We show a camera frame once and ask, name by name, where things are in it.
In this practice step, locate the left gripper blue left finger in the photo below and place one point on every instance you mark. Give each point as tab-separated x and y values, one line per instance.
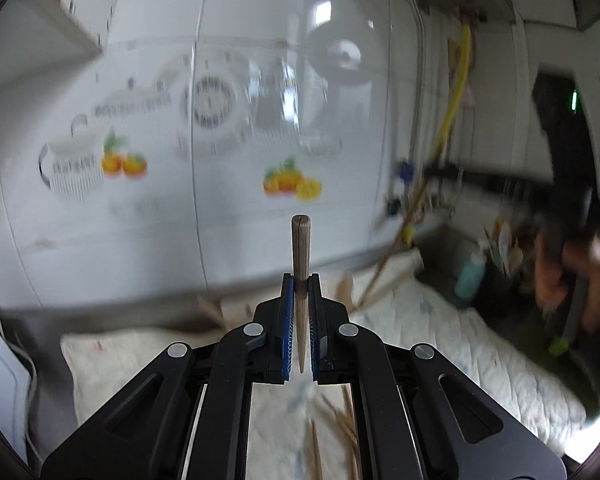
271	355

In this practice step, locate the wooden chopstick short diagonal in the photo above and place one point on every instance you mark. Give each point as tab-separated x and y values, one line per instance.
340	417

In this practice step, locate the teal soap bottle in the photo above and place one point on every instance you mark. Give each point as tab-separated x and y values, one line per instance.
470	277

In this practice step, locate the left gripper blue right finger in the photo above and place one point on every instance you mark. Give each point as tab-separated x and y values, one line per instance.
325	317

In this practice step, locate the person's right hand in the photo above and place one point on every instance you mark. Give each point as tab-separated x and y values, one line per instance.
579	259

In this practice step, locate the wooden chopstick long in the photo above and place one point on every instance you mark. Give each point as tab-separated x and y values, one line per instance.
301	249

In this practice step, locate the wooden spoon in rack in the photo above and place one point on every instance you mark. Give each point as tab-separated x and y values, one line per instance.
514	260

